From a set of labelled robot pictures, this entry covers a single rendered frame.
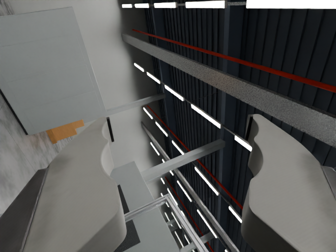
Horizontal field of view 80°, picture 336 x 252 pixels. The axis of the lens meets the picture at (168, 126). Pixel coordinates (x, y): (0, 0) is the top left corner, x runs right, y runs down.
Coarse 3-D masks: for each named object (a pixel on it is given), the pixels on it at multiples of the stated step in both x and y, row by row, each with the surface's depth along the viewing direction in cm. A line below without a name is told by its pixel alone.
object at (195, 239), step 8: (160, 200) 153; (168, 200) 151; (136, 208) 150; (144, 208) 148; (176, 208) 143; (128, 216) 145; (184, 216) 136; (184, 224) 130; (192, 232) 124; (192, 240) 120; (200, 240) 118; (200, 248) 114
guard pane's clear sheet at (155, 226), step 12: (168, 204) 150; (132, 216) 146; (144, 216) 144; (156, 216) 142; (168, 216) 140; (132, 228) 137; (144, 228) 135; (156, 228) 133; (168, 228) 131; (180, 228) 130; (132, 240) 128; (144, 240) 127; (156, 240) 125; (168, 240) 124; (180, 240) 122
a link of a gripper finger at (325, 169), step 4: (324, 168) 8; (328, 168) 8; (332, 168) 8; (324, 172) 7; (328, 172) 7; (332, 172) 7; (328, 176) 7; (332, 176) 7; (328, 180) 7; (332, 180) 7; (332, 184) 7; (332, 188) 7; (332, 192) 7
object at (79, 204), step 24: (96, 120) 11; (72, 144) 9; (96, 144) 9; (48, 168) 8; (72, 168) 8; (96, 168) 8; (48, 192) 7; (72, 192) 7; (96, 192) 7; (48, 216) 6; (72, 216) 6; (96, 216) 6; (120, 216) 7; (48, 240) 6; (72, 240) 6; (96, 240) 6; (120, 240) 7
